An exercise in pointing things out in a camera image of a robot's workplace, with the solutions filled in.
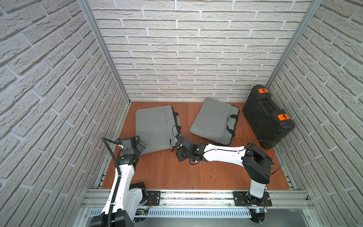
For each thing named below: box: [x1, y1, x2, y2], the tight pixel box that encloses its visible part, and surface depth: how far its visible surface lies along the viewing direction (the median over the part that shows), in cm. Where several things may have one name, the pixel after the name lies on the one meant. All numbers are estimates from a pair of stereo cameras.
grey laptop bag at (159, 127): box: [135, 104, 182, 156], surface depth 105 cm
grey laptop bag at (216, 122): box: [189, 97, 241, 146], surface depth 104 cm
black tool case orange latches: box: [242, 84, 295, 150], surface depth 87 cm
